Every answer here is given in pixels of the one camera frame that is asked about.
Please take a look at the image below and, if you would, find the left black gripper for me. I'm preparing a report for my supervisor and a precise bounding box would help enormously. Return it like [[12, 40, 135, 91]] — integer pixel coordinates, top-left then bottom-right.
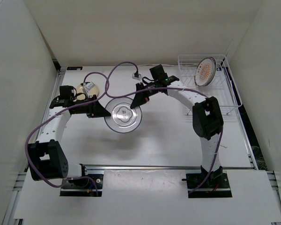
[[73, 95, 111, 118]]

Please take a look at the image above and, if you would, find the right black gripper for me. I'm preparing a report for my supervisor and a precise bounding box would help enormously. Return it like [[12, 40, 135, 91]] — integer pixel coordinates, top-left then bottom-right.
[[131, 81, 159, 109]]

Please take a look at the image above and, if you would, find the beige floral small plate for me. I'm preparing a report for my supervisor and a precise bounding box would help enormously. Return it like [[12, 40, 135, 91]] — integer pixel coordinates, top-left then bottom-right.
[[76, 82, 100, 100]]

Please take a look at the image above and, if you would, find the white plate purple rim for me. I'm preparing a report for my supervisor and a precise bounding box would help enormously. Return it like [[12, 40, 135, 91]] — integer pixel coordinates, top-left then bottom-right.
[[104, 97, 142, 134]]

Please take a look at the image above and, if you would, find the orange sunburst plate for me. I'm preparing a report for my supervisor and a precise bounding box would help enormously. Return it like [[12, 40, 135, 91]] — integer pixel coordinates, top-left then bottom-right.
[[195, 57, 214, 86]]

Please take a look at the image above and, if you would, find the green rim white plate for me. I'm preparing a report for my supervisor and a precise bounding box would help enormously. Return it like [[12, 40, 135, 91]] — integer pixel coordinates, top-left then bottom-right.
[[212, 57, 217, 76]]

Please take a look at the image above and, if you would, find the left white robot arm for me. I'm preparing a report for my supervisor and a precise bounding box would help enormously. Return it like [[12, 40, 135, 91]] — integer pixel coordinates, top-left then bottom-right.
[[26, 85, 111, 188]]

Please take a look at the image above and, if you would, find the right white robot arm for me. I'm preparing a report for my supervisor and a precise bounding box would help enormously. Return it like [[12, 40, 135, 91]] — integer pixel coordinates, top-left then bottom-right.
[[130, 64, 223, 188]]

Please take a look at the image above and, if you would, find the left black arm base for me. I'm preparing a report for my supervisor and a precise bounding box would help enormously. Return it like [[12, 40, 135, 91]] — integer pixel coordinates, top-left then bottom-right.
[[59, 173, 104, 197]]

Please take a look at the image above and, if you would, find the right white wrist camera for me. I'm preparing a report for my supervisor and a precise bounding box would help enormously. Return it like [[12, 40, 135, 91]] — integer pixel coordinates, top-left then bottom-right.
[[132, 71, 142, 81]]

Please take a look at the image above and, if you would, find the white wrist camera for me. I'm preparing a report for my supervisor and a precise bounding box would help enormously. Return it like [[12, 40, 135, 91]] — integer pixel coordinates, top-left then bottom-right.
[[132, 71, 142, 81], [84, 82, 96, 91]]

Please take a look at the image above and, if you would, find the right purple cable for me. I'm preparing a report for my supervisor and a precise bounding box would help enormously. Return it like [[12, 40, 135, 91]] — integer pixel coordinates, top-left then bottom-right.
[[105, 61, 224, 195]]

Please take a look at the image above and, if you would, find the purple cable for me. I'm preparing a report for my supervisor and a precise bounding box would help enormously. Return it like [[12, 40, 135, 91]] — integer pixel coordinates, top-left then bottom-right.
[[105, 61, 224, 195], [25, 70, 108, 196]]

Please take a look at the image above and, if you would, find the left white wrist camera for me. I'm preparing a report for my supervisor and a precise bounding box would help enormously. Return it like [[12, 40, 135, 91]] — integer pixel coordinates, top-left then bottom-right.
[[84, 82, 96, 91]]

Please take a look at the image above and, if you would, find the white cable at back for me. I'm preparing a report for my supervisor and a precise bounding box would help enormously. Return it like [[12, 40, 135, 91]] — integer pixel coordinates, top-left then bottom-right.
[[138, 63, 178, 68]]

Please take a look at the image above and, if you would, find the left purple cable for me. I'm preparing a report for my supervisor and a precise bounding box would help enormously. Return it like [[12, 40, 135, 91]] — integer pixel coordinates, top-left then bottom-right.
[[25, 70, 108, 196]]

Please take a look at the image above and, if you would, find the white wire dish rack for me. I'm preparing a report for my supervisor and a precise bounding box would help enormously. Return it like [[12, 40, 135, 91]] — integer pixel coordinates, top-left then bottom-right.
[[178, 54, 243, 120]]

